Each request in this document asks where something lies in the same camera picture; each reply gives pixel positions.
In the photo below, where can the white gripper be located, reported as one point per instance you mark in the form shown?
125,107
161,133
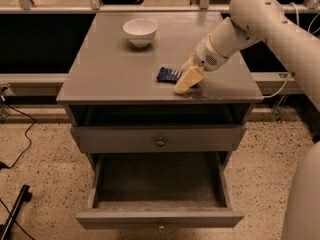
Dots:
205,57

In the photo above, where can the blue rxbar snack bar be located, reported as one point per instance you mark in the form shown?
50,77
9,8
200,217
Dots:
168,75

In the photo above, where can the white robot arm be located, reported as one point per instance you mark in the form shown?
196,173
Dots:
299,52

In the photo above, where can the grey wooden drawer cabinet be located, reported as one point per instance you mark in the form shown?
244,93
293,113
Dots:
114,84

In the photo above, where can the closed grey upper drawer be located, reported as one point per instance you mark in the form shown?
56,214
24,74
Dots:
158,139

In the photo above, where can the open grey lower drawer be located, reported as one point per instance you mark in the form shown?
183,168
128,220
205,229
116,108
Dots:
159,190

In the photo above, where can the white ceramic bowl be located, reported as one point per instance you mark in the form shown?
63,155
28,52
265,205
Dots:
140,32

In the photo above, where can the black stand bar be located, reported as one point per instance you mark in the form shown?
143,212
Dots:
24,196

